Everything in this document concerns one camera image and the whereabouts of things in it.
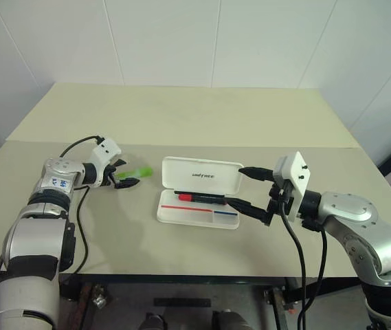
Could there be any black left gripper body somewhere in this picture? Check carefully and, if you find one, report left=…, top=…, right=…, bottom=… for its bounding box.
left=100, top=164, right=119, bottom=188

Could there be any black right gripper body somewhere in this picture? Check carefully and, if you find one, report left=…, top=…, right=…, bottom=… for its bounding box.
left=267, top=181, right=291, bottom=215

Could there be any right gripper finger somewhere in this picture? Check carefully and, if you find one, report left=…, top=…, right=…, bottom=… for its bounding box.
left=238, top=166, right=276, bottom=182
left=227, top=197, right=273, bottom=228

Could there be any green marker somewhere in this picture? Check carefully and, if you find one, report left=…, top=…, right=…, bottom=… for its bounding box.
left=115, top=166, right=154, bottom=180

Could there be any red capped black marker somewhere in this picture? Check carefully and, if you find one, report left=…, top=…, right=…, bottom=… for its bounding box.
left=177, top=192, right=227, bottom=204

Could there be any white plastic pencil case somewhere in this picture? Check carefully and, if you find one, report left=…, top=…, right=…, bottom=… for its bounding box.
left=156, top=156, right=245, bottom=231

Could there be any dark rounded shape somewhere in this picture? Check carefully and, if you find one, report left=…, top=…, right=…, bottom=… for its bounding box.
left=139, top=311, right=169, bottom=330
left=211, top=309, right=249, bottom=330

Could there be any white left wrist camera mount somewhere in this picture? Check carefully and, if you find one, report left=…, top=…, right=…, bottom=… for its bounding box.
left=90, top=137, right=122, bottom=188

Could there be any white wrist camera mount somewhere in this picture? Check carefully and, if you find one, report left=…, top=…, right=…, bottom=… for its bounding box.
left=90, top=137, right=122, bottom=188
left=272, top=151, right=311, bottom=219

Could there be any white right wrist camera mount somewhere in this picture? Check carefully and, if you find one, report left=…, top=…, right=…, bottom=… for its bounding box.
left=272, top=151, right=311, bottom=219

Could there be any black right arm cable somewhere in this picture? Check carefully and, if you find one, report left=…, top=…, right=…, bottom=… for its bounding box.
left=277, top=192, right=328, bottom=330

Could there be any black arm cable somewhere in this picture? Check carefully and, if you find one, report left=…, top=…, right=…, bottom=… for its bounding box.
left=277, top=192, right=328, bottom=330
left=59, top=136, right=105, bottom=276

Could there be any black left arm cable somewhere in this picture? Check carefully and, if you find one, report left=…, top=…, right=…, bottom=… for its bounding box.
left=59, top=136, right=105, bottom=276

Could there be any black metal table frame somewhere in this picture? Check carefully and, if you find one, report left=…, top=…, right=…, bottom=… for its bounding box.
left=59, top=274, right=366, bottom=330

